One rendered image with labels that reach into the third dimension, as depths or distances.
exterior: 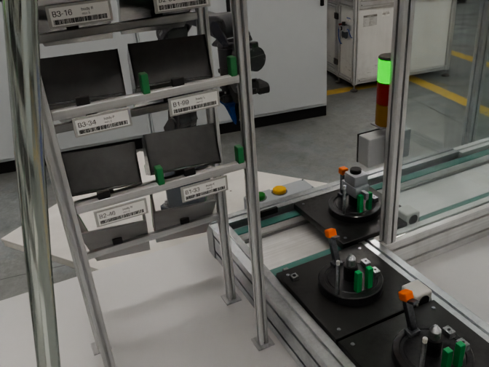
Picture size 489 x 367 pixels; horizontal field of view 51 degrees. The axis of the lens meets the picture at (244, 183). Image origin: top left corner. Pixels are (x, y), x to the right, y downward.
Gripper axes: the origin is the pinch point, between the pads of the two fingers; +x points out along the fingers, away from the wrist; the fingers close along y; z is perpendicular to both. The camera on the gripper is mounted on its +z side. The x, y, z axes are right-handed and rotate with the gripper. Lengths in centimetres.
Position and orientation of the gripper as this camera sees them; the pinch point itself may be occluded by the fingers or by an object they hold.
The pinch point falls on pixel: (234, 111)
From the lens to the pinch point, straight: 136.7
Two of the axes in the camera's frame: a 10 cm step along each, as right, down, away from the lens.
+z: 4.3, 3.8, -8.2
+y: 9.0, -2.6, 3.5
